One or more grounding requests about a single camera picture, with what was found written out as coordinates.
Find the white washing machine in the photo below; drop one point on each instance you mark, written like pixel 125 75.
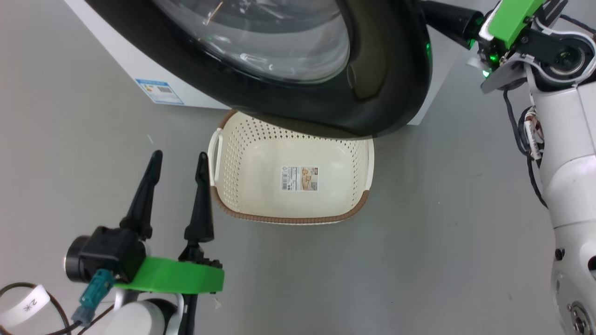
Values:
pixel 125 56

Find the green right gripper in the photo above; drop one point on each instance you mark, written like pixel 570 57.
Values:
pixel 512 21

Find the cream perforated laundry basket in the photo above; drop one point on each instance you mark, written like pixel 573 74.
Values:
pixel 260 163

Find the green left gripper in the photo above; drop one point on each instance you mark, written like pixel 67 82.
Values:
pixel 177 277

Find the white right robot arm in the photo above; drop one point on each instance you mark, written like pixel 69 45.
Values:
pixel 572 177

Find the blue energy label sticker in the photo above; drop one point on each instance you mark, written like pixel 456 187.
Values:
pixel 159 91

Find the paper basket product label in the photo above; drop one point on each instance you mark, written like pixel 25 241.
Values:
pixel 299 178

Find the black glass washing machine door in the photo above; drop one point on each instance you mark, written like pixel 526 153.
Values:
pixel 372 93

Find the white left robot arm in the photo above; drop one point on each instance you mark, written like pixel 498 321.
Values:
pixel 139 318

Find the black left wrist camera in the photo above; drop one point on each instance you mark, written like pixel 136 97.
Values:
pixel 114 253

